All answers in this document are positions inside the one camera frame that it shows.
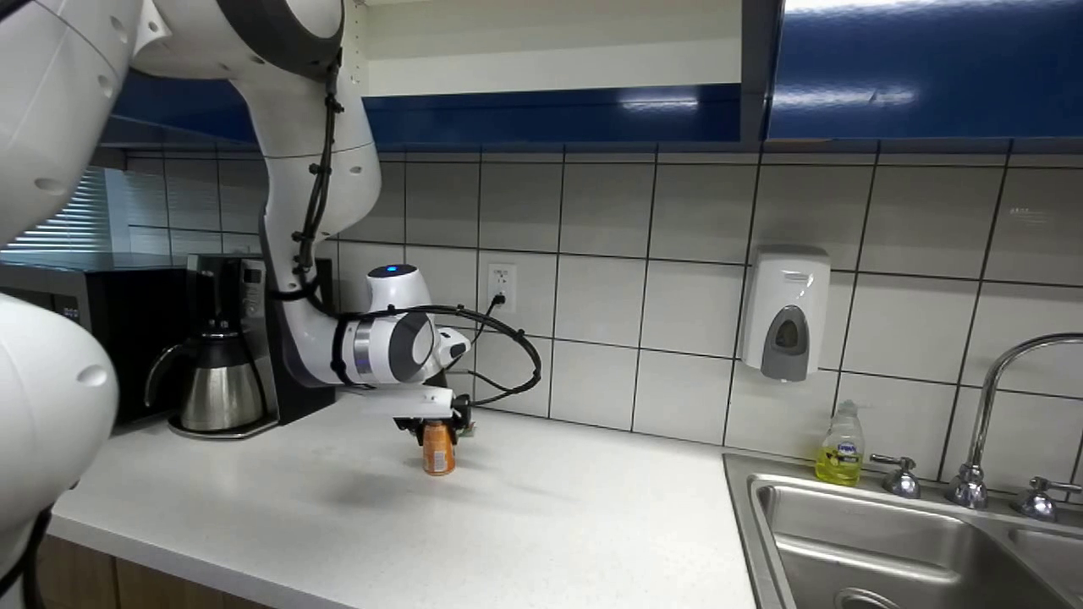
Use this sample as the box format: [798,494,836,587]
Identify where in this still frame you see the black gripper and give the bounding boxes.
[393,409,473,451]

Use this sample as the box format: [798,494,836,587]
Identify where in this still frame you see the orange fanta can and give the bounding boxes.
[420,424,462,479]

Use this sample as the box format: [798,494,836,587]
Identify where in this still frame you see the wooden base cabinet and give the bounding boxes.
[20,533,274,609]

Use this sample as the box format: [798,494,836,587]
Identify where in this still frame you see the open blue cabinet door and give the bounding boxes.
[106,65,269,148]

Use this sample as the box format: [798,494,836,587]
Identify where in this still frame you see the black coffee maker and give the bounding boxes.
[182,254,340,430]

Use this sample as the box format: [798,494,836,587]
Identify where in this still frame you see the steel coffee carafe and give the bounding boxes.
[143,326,274,439]

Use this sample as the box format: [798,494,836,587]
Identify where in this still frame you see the black microwave oven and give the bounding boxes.
[0,264,198,434]

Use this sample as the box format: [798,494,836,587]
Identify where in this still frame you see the yellow dish soap bottle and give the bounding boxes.
[811,399,870,489]

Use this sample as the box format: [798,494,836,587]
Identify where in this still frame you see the white window blinds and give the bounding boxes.
[0,157,136,269]

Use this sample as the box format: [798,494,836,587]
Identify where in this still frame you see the stainless steel sink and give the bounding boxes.
[721,451,1083,609]

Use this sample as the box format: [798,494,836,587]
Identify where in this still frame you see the chrome gooseneck faucet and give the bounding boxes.
[948,327,1083,512]

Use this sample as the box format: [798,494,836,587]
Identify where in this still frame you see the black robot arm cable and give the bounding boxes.
[274,55,546,414]

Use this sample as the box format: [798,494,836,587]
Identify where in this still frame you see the black appliance power cord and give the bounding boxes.
[471,292,507,343]

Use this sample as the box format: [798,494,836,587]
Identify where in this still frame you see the white wall power outlet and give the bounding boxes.
[484,259,520,320]

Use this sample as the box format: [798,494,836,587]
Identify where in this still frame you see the white wall soap dispenser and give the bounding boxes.
[738,246,833,384]

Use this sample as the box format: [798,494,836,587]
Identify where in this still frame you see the open white-interior wall cabinet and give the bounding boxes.
[334,0,783,148]

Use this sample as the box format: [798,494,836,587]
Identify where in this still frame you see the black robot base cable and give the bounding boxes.
[0,503,57,609]

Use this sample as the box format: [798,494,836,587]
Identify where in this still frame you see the chrome faucet handle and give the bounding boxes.
[870,454,925,500]
[1023,475,1083,522]

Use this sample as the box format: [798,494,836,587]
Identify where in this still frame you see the closed blue wall cabinet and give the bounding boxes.
[771,0,1083,145]

